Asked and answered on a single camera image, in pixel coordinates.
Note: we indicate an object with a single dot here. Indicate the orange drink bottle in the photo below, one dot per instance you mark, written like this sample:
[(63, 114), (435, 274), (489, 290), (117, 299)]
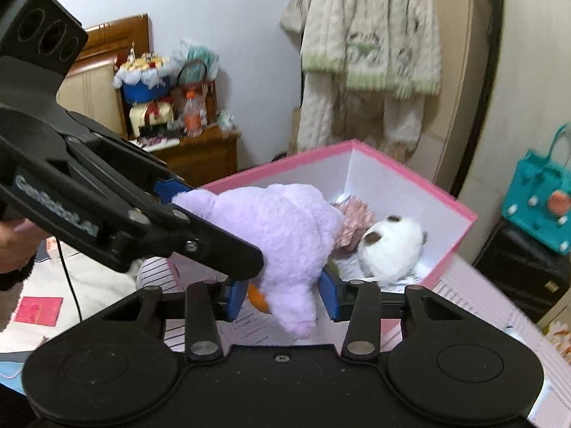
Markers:
[(193, 116)]

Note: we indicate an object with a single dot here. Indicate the cream fleece robe green trim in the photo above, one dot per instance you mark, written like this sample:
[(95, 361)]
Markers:
[(370, 31)]

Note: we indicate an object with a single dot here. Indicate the small orange soft ball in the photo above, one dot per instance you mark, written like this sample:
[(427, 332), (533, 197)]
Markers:
[(258, 299)]

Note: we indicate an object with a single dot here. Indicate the red card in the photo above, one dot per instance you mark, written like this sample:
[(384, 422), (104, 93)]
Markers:
[(38, 311)]

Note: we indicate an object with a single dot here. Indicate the purple plush toy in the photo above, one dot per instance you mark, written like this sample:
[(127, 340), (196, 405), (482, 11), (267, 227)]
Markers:
[(276, 236)]

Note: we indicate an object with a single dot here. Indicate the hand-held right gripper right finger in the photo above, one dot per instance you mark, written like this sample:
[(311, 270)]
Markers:
[(332, 296)]

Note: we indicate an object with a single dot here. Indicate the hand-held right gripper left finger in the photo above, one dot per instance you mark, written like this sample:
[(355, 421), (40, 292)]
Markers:
[(235, 298)]

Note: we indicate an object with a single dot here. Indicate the pink cardboard box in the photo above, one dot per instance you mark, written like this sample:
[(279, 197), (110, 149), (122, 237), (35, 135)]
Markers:
[(401, 178)]

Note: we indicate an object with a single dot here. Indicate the teal felt handbag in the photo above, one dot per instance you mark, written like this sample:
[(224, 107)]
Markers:
[(539, 205)]

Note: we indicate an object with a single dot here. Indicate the wooden bed headboard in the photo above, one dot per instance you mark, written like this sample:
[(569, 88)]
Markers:
[(98, 80)]

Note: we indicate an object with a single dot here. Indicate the striped pink bedsheet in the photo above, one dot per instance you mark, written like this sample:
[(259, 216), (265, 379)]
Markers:
[(490, 303)]

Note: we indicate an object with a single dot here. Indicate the blue wrapped flower bouquet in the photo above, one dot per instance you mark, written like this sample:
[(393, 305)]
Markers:
[(142, 76)]

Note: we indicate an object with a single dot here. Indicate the cartoon print cloth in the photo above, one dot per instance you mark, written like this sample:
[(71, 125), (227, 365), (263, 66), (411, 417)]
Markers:
[(89, 285)]

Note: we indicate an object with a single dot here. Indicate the black suitcase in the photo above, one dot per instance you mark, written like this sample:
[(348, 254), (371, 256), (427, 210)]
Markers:
[(522, 272)]

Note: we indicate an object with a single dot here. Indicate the pink floral scrunchie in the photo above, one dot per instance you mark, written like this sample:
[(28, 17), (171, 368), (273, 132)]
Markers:
[(354, 220)]

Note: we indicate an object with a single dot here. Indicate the brown woven basket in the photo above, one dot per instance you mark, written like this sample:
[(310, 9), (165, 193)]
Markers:
[(200, 91)]

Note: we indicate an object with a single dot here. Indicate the white plush toy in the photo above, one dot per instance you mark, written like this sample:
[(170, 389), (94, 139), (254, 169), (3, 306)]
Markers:
[(392, 245)]

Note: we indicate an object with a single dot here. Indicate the clear plastic bag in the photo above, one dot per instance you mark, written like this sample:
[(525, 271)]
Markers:
[(198, 55)]

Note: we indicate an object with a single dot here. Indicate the wooden nightstand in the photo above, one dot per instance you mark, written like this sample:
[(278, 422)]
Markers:
[(205, 156)]

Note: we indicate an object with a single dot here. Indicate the person's left hand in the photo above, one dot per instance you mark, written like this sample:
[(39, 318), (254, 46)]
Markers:
[(15, 245)]

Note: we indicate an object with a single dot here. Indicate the cream bag with red bow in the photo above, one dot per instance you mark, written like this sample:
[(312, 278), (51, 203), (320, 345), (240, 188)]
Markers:
[(151, 116)]

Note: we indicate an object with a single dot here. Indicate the person's left forearm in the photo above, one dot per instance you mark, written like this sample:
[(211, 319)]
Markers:
[(11, 294)]

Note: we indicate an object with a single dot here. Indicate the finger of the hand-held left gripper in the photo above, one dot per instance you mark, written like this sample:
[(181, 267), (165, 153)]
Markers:
[(209, 249), (174, 189)]

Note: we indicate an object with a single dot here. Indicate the small white green ornament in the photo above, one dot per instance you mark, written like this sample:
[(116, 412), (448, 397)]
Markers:
[(225, 120)]

